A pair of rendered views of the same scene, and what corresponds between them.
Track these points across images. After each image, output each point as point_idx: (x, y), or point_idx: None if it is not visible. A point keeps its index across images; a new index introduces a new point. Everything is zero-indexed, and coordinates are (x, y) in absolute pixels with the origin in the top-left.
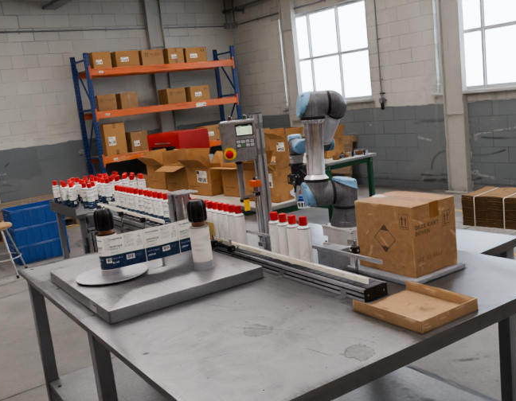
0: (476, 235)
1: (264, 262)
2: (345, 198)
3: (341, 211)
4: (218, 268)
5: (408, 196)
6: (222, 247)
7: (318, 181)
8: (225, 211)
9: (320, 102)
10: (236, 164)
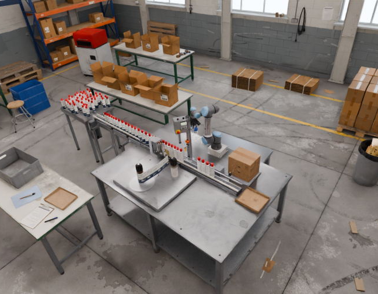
0: (259, 149)
1: (195, 172)
2: (217, 140)
3: (215, 144)
4: (181, 178)
5: (245, 153)
6: None
7: (209, 137)
8: (175, 149)
9: (212, 111)
10: None
